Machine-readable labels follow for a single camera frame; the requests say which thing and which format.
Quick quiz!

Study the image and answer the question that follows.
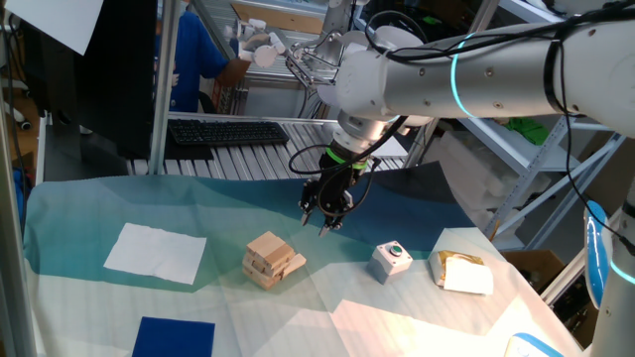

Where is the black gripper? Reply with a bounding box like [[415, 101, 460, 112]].
[[298, 151, 371, 238]]

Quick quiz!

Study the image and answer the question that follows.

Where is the protruding wooden Jenga block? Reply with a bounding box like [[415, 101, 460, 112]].
[[280, 253, 308, 280]]

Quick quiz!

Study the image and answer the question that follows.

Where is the wooden Jenga tower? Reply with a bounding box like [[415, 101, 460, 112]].
[[241, 230, 298, 292]]

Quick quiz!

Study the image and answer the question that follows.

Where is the white green button box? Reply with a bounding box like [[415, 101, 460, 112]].
[[365, 240, 414, 286]]

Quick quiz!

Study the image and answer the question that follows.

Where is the black keyboard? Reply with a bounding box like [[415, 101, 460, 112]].
[[167, 118, 291, 147]]

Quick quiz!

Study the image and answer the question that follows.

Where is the teal white tablecloth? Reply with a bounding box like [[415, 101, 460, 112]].
[[22, 161, 584, 357]]

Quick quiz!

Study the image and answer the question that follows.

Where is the gold tissue pack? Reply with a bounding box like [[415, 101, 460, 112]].
[[427, 249, 495, 297]]

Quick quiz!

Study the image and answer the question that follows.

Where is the white haptic control device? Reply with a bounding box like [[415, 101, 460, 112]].
[[222, 18, 398, 108]]

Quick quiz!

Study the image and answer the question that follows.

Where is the white paper sheet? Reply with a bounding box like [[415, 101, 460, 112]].
[[102, 222, 208, 287]]

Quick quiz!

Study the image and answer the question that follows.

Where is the wooden board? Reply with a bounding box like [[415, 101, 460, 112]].
[[230, 2, 326, 36]]

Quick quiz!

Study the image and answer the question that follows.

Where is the blue square sheet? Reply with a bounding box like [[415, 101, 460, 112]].
[[131, 315, 216, 357]]

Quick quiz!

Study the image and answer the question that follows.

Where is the person in blue shirt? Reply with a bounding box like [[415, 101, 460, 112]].
[[156, 0, 252, 114]]

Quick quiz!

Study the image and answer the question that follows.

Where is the white metal shelf rack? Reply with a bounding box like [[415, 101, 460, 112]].
[[455, 0, 629, 254]]

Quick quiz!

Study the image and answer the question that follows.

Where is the brown cardboard box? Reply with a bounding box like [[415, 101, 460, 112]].
[[500, 249, 567, 295]]

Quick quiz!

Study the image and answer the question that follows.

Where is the green cloth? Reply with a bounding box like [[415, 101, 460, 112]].
[[504, 116, 551, 146]]

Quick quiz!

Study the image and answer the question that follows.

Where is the black monitor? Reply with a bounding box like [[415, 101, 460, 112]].
[[19, 0, 159, 182]]

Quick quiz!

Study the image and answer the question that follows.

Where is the white paper on monitor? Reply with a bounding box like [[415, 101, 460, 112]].
[[3, 0, 104, 57]]

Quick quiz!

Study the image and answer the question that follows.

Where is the aluminium frame post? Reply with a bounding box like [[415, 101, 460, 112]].
[[539, 247, 596, 306], [0, 9, 39, 357], [147, 0, 184, 176], [468, 0, 500, 34]]

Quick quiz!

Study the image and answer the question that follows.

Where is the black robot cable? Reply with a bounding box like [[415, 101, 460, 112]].
[[288, 0, 635, 259]]

